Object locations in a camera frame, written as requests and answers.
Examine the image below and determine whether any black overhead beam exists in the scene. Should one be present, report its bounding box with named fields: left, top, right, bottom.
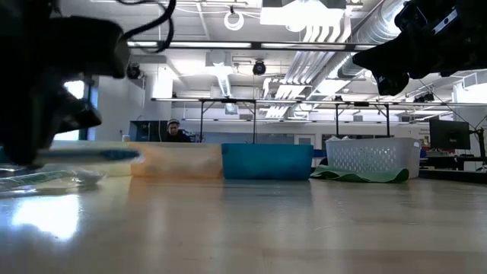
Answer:
left=127, top=39, right=377, bottom=53

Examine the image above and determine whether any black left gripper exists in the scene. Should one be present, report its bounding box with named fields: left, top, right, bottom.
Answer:
left=0, top=18, right=103, bottom=168

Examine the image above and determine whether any black computer monitor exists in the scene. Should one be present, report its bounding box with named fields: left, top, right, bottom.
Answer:
left=428, top=119, right=472, bottom=151

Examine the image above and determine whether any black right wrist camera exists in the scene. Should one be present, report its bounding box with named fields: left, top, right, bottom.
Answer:
left=394, top=0, right=460, bottom=37

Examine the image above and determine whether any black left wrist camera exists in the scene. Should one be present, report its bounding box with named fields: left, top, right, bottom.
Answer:
left=45, top=15, right=131, bottom=80

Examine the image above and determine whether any black background desk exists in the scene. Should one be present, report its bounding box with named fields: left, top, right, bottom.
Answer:
left=420, top=150, right=487, bottom=171

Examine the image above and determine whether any yellow plastic bin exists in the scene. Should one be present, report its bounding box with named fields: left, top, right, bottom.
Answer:
left=51, top=139, right=132, bottom=178

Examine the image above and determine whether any black monitor stand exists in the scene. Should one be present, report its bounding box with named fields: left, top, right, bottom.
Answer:
left=470, top=126, right=487, bottom=173

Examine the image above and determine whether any white ceiling air duct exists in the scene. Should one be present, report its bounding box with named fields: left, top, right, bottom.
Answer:
left=204, top=49, right=234, bottom=98

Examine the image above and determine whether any person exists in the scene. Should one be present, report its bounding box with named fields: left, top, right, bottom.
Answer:
left=163, top=118, right=192, bottom=144

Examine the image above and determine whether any black equipment box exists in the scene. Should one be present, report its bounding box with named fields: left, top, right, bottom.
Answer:
left=128, top=119, right=170, bottom=143

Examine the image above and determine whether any black background rack frame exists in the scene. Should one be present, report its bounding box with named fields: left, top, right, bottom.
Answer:
left=151, top=97, right=487, bottom=144

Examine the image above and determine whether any orange plastic bin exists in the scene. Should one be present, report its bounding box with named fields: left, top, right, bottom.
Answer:
left=128, top=142, right=224, bottom=179

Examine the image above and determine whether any white perforated plastic basket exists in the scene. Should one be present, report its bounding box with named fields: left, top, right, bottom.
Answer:
left=326, top=137, right=422, bottom=179

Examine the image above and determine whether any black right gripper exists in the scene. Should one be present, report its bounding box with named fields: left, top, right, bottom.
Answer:
left=352, top=22, right=487, bottom=97

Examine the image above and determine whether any teal plastic bin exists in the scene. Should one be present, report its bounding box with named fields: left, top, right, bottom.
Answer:
left=221, top=142, right=315, bottom=181

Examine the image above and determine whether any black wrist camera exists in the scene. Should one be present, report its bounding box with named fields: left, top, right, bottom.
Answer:
left=394, top=0, right=460, bottom=37
left=45, top=15, right=131, bottom=80

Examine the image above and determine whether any white coiled cable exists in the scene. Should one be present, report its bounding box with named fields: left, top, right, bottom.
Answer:
left=223, top=10, right=245, bottom=32

